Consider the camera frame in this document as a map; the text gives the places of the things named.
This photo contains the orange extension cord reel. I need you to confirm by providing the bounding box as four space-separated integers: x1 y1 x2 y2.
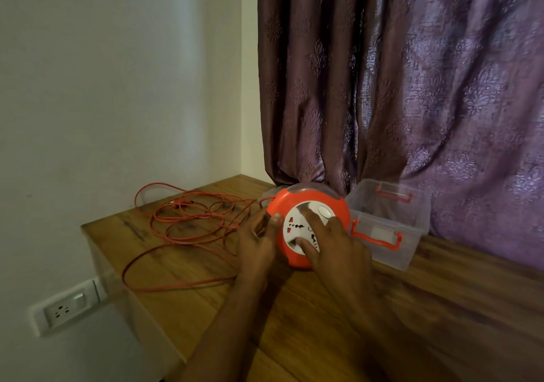
266 181 352 270

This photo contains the person's left hand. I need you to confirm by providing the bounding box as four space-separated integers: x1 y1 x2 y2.
235 209 283 285

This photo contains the person's right forearm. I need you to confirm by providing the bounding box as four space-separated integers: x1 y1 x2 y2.
339 294 464 382

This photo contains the person's right hand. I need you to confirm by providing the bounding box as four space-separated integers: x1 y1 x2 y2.
294 207 375 306

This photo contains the purple patterned curtain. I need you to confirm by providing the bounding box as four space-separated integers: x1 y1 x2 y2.
257 0 544 272

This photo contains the clear plastic box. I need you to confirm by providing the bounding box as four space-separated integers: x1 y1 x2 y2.
345 178 432 272

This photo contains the orange power cord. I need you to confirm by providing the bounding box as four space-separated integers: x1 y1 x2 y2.
121 181 275 293

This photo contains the white wall socket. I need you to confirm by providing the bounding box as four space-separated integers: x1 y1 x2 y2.
27 276 109 338

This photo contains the clear plastic lid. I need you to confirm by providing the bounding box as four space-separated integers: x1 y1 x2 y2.
259 185 290 210

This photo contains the person's left forearm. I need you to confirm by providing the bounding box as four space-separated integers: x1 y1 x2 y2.
178 277 271 382

